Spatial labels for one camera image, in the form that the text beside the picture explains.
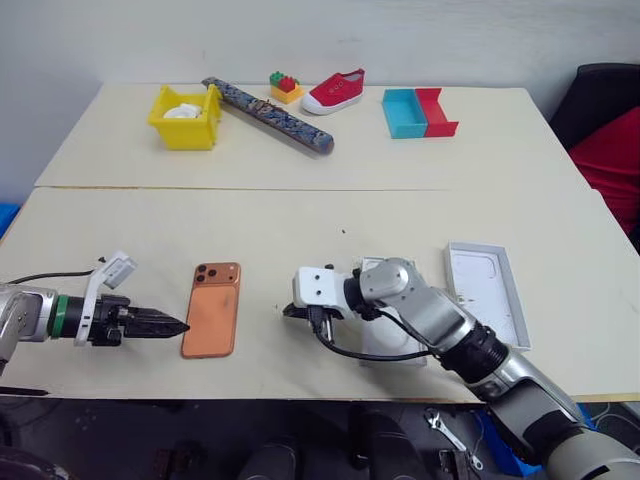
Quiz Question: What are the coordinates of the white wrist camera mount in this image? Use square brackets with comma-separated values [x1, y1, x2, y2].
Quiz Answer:
[291, 265, 347, 321]
[74, 250, 139, 348]

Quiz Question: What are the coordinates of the white tape roll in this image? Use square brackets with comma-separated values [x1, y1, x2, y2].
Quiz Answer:
[163, 102, 206, 121]

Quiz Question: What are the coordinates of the red open plastic box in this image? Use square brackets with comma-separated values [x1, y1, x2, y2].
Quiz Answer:
[414, 87, 460, 139]

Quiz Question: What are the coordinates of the blue open plastic box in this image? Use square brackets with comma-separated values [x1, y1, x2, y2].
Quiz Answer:
[381, 88, 429, 140]

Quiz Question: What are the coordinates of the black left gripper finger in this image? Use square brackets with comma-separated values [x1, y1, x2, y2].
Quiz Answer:
[127, 306, 191, 330]
[127, 322, 190, 343]

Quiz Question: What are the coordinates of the white phone box lid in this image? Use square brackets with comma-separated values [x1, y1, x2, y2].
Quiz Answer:
[443, 240, 533, 350]

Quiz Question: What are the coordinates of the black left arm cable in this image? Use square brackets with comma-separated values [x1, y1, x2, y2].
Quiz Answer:
[5, 269, 97, 287]

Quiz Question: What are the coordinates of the black chair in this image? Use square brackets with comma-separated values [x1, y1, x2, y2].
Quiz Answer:
[548, 62, 640, 151]

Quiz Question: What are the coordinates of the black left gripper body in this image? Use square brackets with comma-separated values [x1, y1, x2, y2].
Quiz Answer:
[88, 294, 134, 348]

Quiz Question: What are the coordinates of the long patterned blue stick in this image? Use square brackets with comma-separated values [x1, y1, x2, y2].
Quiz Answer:
[200, 75, 336, 157]

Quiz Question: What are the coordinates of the blue plastic sheet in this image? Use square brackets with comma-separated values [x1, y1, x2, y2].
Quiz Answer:
[0, 199, 22, 242]

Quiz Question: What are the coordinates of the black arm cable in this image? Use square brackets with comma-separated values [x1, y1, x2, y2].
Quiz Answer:
[308, 303, 441, 362]
[5, 269, 97, 287]

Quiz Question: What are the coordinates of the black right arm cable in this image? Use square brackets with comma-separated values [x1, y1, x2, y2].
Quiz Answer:
[308, 303, 441, 362]

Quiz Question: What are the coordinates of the silver adjustable wrench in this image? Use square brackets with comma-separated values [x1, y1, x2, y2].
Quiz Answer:
[423, 406, 485, 472]

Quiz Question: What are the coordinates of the yellow plastic bin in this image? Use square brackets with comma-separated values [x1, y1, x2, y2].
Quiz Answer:
[146, 83, 224, 152]

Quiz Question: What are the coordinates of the white phone box base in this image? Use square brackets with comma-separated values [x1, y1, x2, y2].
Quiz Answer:
[355, 255, 432, 370]

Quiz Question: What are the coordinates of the red canvas shoe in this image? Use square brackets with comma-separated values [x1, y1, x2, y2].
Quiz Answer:
[299, 66, 367, 117]

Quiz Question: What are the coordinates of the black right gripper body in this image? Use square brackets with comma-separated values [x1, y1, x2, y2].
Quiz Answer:
[304, 302, 347, 327]

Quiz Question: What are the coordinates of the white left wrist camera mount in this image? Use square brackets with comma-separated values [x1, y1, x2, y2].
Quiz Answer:
[74, 250, 139, 348]

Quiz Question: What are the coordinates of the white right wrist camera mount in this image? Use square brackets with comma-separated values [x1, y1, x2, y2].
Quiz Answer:
[291, 265, 347, 321]

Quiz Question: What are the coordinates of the orange smartphone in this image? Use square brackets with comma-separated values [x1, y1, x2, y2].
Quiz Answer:
[180, 261, 242, 360]

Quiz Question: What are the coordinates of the yellow toy brick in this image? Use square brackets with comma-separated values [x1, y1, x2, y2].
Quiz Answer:
[270, 81, 305, 105]

